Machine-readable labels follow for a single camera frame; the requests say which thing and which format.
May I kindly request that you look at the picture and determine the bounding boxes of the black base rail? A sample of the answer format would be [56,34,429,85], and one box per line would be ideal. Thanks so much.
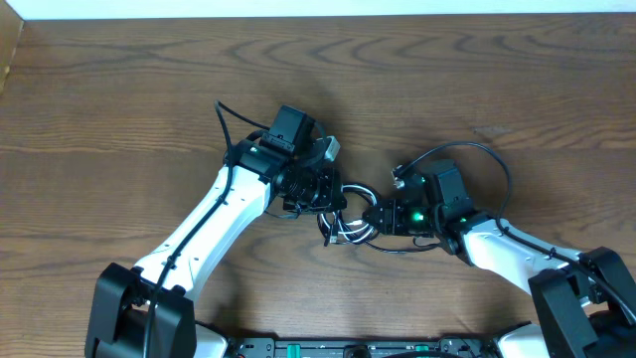
[225,336,500,358]

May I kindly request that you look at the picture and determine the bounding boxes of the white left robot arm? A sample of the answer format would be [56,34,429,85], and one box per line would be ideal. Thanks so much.
[84,136,346,358]

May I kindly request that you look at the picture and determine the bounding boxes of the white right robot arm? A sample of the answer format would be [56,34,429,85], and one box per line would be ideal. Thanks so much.
[363,200,635,357]

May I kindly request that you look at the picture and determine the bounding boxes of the black USB cable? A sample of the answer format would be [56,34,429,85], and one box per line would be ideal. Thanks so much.
[316,181,443,255]

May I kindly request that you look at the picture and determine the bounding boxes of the white USB cable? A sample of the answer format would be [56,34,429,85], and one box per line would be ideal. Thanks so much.
[320,184,379,244]

